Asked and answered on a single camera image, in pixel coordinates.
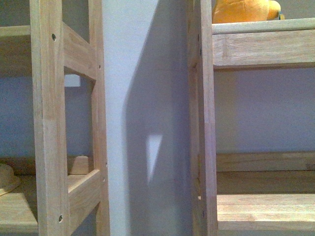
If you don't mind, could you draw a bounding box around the right wooden shelf unit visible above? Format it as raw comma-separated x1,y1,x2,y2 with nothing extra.
185,0,315,236

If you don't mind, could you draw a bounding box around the left wooden shelf unit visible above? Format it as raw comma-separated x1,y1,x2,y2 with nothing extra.
0,0,110,236

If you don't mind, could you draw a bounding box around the wooden shelf unit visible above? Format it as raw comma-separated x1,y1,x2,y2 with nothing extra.
0,0,110,236
185,0,315,236

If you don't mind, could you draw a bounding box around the yellow plush toy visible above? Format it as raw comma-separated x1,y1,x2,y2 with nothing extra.
212,0,281,24

